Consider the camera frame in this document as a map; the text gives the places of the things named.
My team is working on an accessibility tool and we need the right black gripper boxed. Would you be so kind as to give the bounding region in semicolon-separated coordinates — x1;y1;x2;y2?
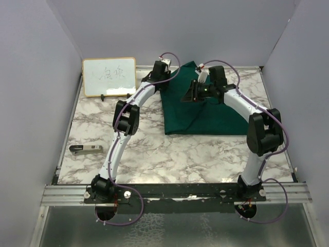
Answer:
180;79;215;103

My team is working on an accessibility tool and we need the green surgical drape cloth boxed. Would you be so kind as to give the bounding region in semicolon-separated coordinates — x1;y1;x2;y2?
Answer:
160;61;248;135

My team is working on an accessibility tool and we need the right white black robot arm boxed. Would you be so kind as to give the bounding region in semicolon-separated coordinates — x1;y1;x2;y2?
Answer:
181;63;284;201

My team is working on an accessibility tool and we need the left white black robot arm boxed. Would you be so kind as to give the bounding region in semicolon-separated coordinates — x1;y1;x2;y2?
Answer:
90;58;171;203

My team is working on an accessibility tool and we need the small framed whiteboard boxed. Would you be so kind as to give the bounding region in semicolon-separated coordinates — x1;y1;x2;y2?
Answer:
82;57;138;97

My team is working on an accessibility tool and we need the black whiteboard stand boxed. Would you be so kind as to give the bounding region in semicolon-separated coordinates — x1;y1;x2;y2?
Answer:
100;94;131;102

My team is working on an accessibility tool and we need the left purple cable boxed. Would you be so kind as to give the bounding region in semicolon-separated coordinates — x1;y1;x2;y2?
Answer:
95;51;181;227

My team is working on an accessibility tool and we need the purple cable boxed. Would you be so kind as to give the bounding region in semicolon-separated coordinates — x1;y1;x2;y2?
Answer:
95;51;181;227
199;60;291;224

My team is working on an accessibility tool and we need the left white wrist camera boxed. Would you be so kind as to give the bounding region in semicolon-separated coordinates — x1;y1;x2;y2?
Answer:
159;57;172;67

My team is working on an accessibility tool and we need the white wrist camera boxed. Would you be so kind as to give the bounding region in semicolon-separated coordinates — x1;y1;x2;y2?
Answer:
195;63;208;83
159;57;172;67

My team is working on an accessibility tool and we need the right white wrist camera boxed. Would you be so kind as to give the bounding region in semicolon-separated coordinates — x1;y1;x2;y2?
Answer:
195;63;208;83

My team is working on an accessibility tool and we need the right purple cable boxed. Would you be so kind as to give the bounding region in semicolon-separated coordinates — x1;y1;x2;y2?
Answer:
199;60;291;224

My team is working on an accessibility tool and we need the black mounting base rail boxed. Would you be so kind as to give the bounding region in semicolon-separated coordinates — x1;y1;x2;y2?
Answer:
84;183;266;205

